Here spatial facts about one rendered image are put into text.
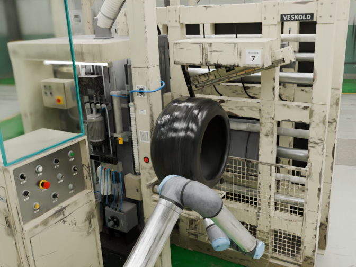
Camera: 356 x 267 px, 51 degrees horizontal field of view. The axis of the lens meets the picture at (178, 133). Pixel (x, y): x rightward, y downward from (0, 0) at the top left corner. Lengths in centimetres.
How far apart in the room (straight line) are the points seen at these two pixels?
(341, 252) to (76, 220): 219
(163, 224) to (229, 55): 112
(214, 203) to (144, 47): 107
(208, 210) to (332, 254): 206
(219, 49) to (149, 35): 42
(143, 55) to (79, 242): 122
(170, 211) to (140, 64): 101
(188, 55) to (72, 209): 118
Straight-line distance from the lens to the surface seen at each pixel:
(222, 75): 246
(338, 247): 359
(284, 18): 247
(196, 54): 236
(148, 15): 225
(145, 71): 226
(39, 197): 226
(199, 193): 155
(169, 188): 161
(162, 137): 208
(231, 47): 226
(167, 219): 159
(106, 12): 276
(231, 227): 175
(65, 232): 240
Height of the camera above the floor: 197
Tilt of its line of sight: 18 degrees down
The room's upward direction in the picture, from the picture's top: 3 degrees counter-clockwise
